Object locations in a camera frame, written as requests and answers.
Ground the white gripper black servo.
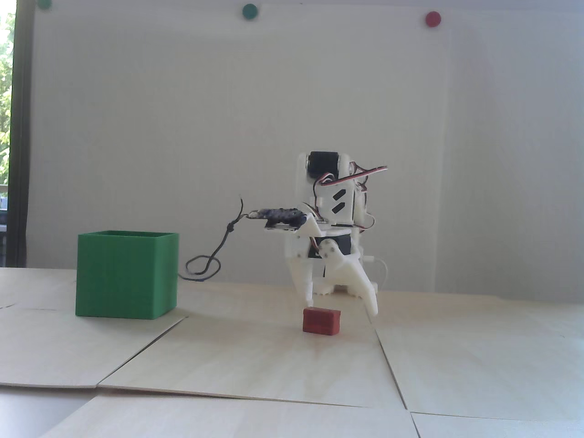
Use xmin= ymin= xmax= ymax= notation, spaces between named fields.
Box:
xmin=285 ymin=226 xmax=379 ymax=315

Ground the red block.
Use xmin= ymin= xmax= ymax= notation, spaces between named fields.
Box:
xmin=302 ymin=307 xmax=342 ymax=336

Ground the green open box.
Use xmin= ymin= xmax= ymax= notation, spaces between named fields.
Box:
xmin=75 ymin=230 xmax=180 ymax=320

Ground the white base cable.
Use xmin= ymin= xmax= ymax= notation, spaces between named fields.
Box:
xmin=365 ymin=256 xmax=388 ymax=290

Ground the black wrist camera board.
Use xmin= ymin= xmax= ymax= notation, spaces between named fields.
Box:
xmin=249 ymin=208 xmax=307 ymax=229

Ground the thin black camera cable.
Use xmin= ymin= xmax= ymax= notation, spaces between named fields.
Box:
xmin=178 ymin=195 xmax=250 ymax=282

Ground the red white black servo cable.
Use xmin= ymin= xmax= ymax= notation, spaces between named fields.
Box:
xmin=313 ymin=165 xmax=388 ymax=215

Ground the white wall board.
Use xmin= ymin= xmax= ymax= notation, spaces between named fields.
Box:
xmin=33 ymin=0 xmax=451 ymax=295

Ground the dark window frame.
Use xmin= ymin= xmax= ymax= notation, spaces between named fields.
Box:
xmin=7 ymin=0 xmax=36 ymax=269

